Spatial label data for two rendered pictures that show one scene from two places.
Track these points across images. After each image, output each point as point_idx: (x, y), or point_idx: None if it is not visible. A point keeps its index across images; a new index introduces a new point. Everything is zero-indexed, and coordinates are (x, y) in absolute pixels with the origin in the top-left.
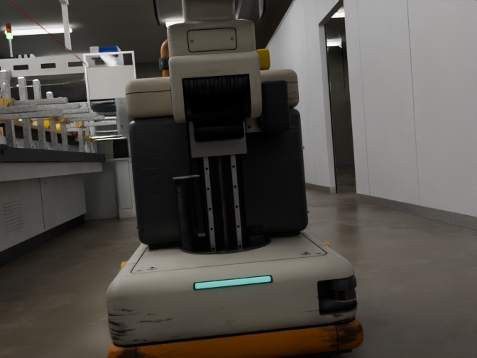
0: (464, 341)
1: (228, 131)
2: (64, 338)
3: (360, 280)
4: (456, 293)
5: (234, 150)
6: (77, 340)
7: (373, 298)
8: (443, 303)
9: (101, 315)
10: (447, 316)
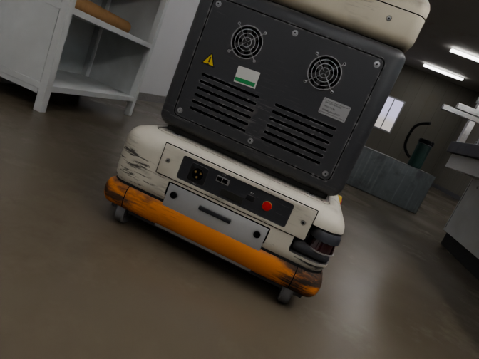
0: (112, 154)
1: None
2: (380, 318)
3: (0, 182)
4: (2, 139)
5: None
6: (363, 305)
7: (68, 175)
8: (44, 149)
9: (365, 343)
10: (75, 152)
